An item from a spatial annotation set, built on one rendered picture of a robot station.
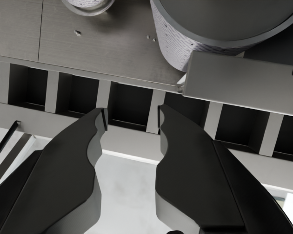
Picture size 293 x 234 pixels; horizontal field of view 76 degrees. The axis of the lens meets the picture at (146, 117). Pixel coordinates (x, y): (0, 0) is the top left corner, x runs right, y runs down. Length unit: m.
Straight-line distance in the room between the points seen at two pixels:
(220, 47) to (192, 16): 0.04
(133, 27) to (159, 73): 0.14
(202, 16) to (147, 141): 0.39
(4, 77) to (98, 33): 0.31
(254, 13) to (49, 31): 0.52
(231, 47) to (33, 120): 0.57
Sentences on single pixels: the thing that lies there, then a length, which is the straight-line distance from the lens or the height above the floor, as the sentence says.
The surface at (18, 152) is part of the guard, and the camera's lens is 0.67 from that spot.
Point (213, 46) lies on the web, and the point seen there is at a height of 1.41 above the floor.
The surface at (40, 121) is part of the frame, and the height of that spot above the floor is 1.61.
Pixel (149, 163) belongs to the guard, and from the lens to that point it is 0.57.
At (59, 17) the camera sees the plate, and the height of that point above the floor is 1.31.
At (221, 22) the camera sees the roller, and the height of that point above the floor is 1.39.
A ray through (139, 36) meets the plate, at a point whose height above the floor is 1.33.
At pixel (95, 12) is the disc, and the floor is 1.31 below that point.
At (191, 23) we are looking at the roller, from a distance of 0.19.
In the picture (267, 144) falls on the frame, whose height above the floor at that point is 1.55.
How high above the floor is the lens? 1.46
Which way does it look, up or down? 9 degrees up
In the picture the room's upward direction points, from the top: 170 degrees counter-clockwise
